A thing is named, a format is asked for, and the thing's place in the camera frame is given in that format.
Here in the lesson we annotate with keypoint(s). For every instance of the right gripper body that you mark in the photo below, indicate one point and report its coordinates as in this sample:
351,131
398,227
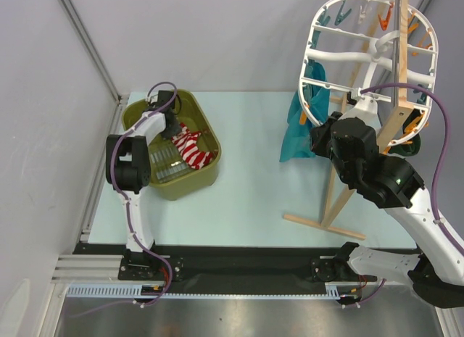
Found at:
318,137

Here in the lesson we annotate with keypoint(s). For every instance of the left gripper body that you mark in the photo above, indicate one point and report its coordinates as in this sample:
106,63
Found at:
171,130

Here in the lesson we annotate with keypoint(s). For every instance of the red white striped sock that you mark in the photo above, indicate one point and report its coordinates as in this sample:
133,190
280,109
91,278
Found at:
197,159
185,143

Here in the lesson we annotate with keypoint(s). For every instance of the teal blue sock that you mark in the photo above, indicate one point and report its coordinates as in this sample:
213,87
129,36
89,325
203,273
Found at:
296,141

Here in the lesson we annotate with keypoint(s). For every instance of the white plastic clip hanger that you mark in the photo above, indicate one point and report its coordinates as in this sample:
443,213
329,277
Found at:
386,48

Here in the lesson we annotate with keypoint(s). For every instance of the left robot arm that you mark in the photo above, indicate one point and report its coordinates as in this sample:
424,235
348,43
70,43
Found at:
128,169

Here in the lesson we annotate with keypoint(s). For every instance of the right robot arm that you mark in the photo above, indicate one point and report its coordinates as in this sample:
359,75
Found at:
393,185

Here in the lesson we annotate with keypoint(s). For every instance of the olive green plastic basket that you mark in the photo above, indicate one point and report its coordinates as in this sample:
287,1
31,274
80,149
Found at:
171,177

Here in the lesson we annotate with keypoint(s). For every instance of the dark green sock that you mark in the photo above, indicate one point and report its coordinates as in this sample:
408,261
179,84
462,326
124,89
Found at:
412,146

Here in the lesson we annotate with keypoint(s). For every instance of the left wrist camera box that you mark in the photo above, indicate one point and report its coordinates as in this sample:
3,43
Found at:
164,101

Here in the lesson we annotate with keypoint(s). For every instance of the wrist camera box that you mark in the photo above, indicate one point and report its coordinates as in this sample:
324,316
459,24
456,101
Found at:
164,101
364,107

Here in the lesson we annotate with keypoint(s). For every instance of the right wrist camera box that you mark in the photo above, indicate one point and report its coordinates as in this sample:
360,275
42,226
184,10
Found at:
364,107

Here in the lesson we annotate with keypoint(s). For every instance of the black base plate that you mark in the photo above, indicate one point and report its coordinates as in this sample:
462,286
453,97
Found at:
242,270

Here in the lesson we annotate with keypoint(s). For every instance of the white cable duct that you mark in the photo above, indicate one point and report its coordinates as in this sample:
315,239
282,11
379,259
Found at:
148,292

